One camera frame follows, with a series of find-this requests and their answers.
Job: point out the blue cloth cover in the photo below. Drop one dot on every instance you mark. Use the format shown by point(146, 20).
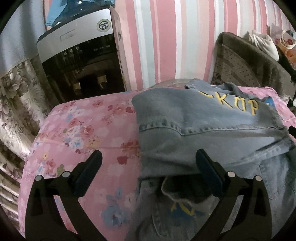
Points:
point(60, 14)

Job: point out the silver black water dispenser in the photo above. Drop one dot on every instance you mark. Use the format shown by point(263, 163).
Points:
point(76, 34)

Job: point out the floral gift bag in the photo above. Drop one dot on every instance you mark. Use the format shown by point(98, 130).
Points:
point(289, 46)

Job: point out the dark brown cloth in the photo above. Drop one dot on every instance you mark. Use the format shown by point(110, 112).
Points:
point(289, 63)

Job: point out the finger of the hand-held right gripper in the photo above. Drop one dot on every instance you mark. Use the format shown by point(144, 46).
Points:
point(293, 132)

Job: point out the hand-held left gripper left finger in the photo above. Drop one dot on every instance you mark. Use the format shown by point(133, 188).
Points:
point(86, 178)

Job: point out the white cloth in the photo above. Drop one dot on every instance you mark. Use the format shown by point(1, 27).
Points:
point(266, 44)

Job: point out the grey curtain with floral hem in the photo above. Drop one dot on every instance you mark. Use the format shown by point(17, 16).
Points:
point(16, 92)

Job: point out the patterned beige furniture cover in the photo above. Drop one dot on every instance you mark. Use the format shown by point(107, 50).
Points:
point(235, 67)

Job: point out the brown blanket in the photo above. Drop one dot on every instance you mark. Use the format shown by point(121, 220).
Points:
point(266, 64)

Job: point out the blue denim jacket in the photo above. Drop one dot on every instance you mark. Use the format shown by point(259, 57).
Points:
point(196, 115)

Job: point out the pink floral bedsheet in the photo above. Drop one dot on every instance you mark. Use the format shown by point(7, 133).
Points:
point(81, 129)

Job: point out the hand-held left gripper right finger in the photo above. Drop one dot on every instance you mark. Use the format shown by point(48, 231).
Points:
point(209, 176)

